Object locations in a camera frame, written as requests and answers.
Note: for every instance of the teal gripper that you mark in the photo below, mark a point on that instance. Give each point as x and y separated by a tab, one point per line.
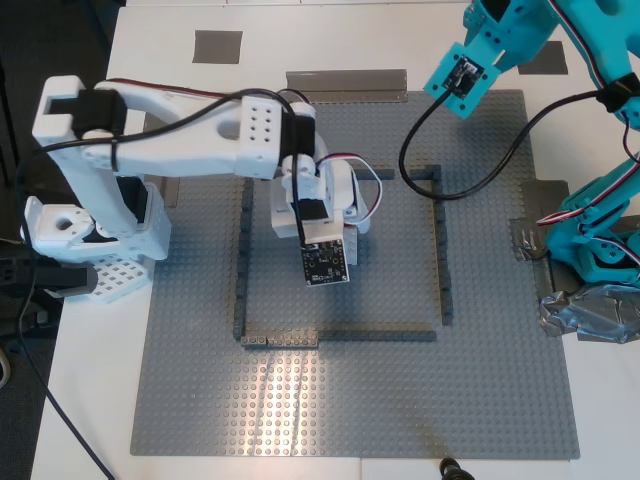
515	60

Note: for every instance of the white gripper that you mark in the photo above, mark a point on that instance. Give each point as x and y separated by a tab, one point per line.
281	220

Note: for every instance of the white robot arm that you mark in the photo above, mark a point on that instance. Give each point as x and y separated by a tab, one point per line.
175	145

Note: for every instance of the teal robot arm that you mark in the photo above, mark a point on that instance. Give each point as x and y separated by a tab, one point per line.
605	195

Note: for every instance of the grey tape square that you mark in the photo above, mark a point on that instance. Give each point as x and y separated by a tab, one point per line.
217	47
555	60

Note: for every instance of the short dark grey brick row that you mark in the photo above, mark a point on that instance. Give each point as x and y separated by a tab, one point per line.
425	173

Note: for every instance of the lighter grey studded brick row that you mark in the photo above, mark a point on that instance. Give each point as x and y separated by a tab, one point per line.
280	341

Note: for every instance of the wrinkled grey tape patch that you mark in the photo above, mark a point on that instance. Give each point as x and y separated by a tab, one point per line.
530	240

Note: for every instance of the grey studded baseplate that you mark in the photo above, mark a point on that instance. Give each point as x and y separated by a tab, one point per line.
350	400

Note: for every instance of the black table clamp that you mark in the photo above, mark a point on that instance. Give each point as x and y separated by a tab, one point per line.
50	280

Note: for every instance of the black knob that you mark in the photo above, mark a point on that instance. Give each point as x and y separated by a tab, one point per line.
452	470

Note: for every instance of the white curved object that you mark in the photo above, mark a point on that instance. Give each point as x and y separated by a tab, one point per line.
4	370

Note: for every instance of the teal framed camera module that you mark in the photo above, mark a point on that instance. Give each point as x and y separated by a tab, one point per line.
462	75

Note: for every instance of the bare black camera board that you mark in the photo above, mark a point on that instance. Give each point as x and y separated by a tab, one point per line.
325	265

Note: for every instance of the crumpled silver duct tape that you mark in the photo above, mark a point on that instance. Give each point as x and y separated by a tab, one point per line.
590	315

